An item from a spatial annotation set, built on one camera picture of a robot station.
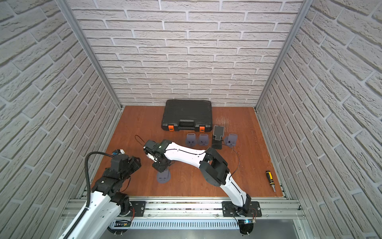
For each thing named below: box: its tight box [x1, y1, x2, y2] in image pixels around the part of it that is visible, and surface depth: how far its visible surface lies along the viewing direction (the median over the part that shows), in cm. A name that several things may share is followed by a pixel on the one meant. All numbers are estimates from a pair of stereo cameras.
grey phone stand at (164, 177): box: [156, 168, 172, 184], surface depth 85 cm
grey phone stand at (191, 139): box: [186, 132, 197, 146], surface depth 97 cm
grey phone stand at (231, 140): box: [224, 133, 238, 147], surface depth 97 cm
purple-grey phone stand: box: [198, 133, 209, 146], surface depth 97 cm
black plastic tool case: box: [161, 99, 213, 132], surface depth 108 cm
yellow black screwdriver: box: [265, 170, 277, 193], surface depth 85 cm
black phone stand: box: [211, 124, 225, 150], surface depth 95 cm
